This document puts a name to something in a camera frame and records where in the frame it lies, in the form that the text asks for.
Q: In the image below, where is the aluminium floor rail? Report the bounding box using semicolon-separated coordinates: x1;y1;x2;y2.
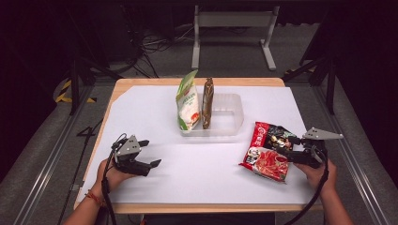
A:
313;83;392;225
12;83;95;225

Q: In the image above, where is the black tripod stand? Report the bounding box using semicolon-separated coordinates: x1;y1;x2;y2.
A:
281;12;339;115
67;8;123;116

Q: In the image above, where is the wooden table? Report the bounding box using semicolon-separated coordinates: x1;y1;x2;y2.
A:
73;77;323;215

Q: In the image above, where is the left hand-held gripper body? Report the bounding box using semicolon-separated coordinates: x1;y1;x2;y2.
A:
111;134;153;177

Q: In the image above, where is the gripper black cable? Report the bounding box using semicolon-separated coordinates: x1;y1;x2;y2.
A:
101;133;128;225
283;146;329;225

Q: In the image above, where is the brown food packet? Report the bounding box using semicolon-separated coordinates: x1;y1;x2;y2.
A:
201;77;215;130

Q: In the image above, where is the yellow and black hazard tape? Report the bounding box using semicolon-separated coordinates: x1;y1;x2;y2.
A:
55;79;98;104

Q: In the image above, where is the person's left hand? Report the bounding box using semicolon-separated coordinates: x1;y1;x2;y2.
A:
96;158;135;193

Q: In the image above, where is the clear plastic container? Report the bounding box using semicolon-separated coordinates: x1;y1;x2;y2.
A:
179;93;245;138

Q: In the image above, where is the bundle of floor cables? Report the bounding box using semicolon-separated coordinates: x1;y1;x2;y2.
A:
125;6;195;79

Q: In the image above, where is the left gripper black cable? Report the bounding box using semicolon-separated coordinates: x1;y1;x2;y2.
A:
101;133;128;225

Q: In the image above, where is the red bracelet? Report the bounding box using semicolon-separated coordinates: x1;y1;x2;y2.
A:
84;189;106;207

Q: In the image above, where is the white and green food packet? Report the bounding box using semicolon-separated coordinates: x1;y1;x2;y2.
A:
175;69;201;131

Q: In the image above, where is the grey metal stand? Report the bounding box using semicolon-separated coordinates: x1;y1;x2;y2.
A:
191;5;281;71

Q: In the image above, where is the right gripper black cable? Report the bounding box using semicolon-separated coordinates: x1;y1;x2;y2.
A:
283;146;329;225

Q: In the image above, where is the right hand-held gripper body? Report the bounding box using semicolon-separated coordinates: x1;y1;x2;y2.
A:
289;127;344;170

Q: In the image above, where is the person's right hand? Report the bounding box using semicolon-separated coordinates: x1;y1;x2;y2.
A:
294;158;338;193

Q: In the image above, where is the red noodle packet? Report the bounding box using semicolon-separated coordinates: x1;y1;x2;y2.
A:
238;121;299;184

